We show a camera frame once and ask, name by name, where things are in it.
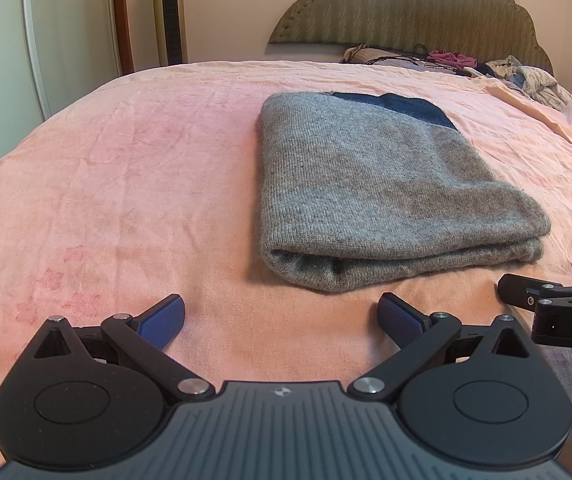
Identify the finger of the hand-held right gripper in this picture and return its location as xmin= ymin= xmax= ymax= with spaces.
xmin=496 ymin=273 xmax=572 ymax=315

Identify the pink bed sheet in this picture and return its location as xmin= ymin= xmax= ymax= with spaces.
xmin=0 ymin=60 xmax=572 ymax=461

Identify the white wardrobe door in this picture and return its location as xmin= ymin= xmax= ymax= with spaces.
xmin=0 ymin=0 xmax=123 ymax=191

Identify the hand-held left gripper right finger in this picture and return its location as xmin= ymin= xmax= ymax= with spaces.
xmin=348 ymin=293 xmax=536 ymax=404

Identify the gold tower fan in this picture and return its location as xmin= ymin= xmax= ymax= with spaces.
xmin=150 ymin=0 xmax=189 ymax=68

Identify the striped pillow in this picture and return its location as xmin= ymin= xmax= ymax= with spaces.
xmin=340 ymin=45 xmax=419 ymax=66

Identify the black cord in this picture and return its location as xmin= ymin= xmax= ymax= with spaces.
xmin=365 ymin=44 xmax=471 ymax=77

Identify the magenta garment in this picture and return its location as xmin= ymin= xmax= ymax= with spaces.
xmin=427 ymin=49 xmax=476 ymax=68

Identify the brown wooden door frame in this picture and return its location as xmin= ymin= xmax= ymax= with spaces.
xmin=110 ymin=0 xmax=138 ymax=77

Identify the white patterned garment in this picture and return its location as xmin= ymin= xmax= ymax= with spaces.
xmin=484 ymin=55 xmax=572 ymax=112

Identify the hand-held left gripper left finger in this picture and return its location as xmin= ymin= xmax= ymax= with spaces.
xmin=32 ymin=293 xmax=217 ymax=403

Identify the peach blanket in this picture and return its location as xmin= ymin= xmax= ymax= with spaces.
xmin=480 ymin=76 xmax=572 ymax=171

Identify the olive padded headboard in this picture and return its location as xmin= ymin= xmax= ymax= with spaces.
xmin=268 ymin=0 xmax=554 ymax=75

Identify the grey sweater with navy sleeves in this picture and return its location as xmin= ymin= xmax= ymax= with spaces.
xmin=257 ymin=91 xmax=552 ymax=294

